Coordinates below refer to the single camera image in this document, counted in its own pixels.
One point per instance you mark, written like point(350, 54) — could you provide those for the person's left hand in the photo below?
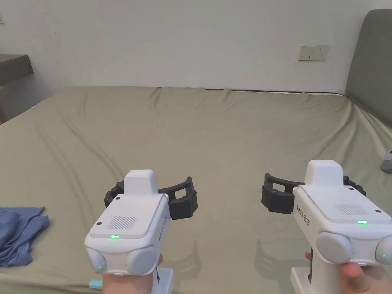
point(128, 284)

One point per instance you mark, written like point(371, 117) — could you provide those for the beige wall socket panel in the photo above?
point(314, 53)

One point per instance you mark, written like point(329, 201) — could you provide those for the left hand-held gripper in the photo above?
point(128, 223)

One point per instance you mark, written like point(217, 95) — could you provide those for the small grey and white device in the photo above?
point(387, 162)

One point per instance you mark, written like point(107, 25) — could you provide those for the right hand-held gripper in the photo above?
point(343, 220)

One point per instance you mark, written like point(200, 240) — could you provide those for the person's right hand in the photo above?
point(370, 280)

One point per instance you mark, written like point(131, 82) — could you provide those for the blue garment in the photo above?
point(18, 235)

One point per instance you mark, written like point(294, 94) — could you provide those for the bed with pale green sheet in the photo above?
point(214, 137)

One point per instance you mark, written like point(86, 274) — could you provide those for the dark wooden desk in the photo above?
point(13, 70)

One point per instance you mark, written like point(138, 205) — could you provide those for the grey-green padded headboard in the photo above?
point(372, 61)

